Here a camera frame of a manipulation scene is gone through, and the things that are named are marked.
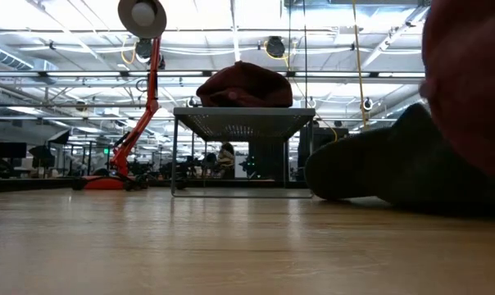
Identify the black umbrella reflector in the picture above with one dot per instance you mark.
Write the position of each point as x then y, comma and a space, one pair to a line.
42, 153

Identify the person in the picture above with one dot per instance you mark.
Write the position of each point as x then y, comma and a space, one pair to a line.
227, 160

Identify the black softbox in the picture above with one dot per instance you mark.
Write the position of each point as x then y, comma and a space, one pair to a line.
61, 137

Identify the black equipment cabinet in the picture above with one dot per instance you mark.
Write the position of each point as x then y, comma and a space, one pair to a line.
319, 137

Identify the dark monitor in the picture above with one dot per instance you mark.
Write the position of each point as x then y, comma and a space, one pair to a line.
11, 150

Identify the silver ventilation duct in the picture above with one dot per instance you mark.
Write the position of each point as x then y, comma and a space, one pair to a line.
407, 107
5, 57

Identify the small black ceiling reel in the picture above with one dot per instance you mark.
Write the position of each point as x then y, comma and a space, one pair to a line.
367, 104

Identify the grey metal mesh rack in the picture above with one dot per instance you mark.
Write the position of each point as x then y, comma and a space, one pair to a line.
243, 123

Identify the red desk lamp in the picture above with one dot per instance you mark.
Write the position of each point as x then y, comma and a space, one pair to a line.
153, 82

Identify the green lit sign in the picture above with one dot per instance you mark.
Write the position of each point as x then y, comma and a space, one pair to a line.
106, 151

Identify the tall black equipment rack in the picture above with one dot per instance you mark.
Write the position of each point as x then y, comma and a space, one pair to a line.
268, 160

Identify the dark grey cap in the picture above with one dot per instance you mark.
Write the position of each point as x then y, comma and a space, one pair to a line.
374, 164

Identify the maroon cap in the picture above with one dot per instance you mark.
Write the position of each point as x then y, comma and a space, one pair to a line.
247, 86
473, 82

